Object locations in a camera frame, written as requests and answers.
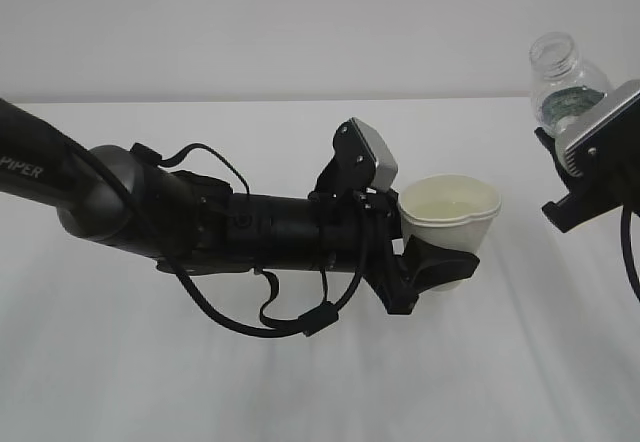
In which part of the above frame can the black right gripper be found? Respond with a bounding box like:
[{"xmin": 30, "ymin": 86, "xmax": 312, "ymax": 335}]
[{"xmin": 534, "ymin": 127, "xmax": 639, "ymax": 233}]

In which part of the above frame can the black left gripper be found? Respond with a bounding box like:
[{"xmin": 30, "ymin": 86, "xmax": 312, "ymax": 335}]
[{"xmin": 349, "ymin": 192, "xmax": 480, "ymax": 315}]

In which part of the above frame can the white paper cup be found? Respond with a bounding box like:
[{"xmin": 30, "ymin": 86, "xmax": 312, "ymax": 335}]
[{"xmin": 398, "ymin": 173, "xmax": 503, "ymax": 294}]

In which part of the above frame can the clear green-label water bottle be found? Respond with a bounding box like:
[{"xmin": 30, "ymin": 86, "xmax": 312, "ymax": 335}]
[{"xmin": 529, "ymin": 32, "xmax": 612, "ymax": 138}]

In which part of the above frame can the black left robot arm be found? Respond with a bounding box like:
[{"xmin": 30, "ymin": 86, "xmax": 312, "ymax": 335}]
[{"xmin": 1, "ymin": 102, "xmax": 479, "ymax": 315}]

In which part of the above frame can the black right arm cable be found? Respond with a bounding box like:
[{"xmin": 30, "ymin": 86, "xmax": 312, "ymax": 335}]
[{"xmin": 620, "ymin": 205, "xmax": 640, "ymax": 303}]

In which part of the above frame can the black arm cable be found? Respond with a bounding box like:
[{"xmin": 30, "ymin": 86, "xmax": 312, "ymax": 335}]
[
  {"xmin": 620, "ymin": 205, "xmax": 640, "ymax": 303},
  {"xmin": 130, "ymin": 142, "xmax": 371, "ymax": 337}
]

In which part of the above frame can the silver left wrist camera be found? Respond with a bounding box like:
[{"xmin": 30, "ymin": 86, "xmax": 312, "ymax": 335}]
[{"xmin": 333, "ymin": 117, "xmax": 398, "ymax": 193}]

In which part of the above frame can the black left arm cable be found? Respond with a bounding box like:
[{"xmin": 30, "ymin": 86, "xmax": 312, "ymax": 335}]
[{"xmin": 130, "ymin": 142, "xmax": 371, "ymax": 337}]

